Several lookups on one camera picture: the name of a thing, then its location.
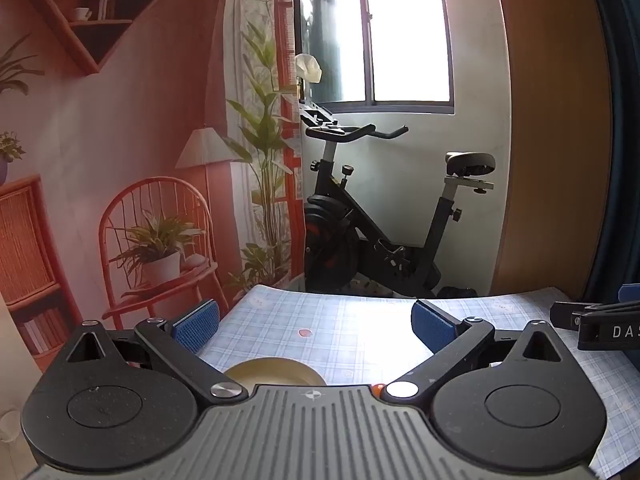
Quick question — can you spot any blue plaid tablecloth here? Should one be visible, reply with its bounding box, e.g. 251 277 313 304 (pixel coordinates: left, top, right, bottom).
197 284 640 480

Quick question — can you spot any room scene wall poster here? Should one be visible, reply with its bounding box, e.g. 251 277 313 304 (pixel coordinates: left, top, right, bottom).
0 0 307 376

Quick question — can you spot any beige round plate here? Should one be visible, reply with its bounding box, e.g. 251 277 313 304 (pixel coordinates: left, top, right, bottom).
223 357 327 389

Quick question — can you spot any window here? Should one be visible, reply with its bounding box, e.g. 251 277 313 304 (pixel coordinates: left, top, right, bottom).
295 0 456 115

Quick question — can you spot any black exercise bike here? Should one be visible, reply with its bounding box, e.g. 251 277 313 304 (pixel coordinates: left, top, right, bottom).
299 101 497 298

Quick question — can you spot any white plastic bag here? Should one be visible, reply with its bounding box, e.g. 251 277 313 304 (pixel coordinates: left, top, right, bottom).
295 52 323 84

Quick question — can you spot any brown wooden panel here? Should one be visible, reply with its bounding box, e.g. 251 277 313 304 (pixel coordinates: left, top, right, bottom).
490 0 613 297

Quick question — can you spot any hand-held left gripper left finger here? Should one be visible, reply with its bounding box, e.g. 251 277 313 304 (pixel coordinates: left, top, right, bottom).
64 299 249 407

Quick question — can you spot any dark blue curtain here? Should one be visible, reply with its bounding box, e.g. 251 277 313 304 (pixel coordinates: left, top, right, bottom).
582 0 640 301

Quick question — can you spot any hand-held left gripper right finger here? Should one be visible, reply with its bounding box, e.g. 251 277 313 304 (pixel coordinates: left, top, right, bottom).
382 299 569 407

